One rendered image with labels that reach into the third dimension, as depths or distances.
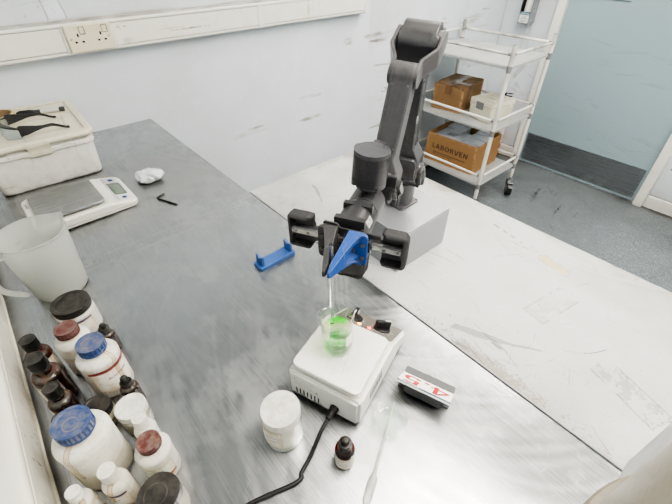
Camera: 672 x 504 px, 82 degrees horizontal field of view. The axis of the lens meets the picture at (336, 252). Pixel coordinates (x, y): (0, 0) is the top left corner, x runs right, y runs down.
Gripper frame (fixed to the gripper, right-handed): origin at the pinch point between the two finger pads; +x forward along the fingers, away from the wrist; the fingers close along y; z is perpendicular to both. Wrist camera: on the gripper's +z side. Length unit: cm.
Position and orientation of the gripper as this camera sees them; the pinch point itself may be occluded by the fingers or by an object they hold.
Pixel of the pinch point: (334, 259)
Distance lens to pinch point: 54.8
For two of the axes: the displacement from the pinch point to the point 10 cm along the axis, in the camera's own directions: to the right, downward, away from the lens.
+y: -9.4, -2.2, 2.7
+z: 0.0, 7.6, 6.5
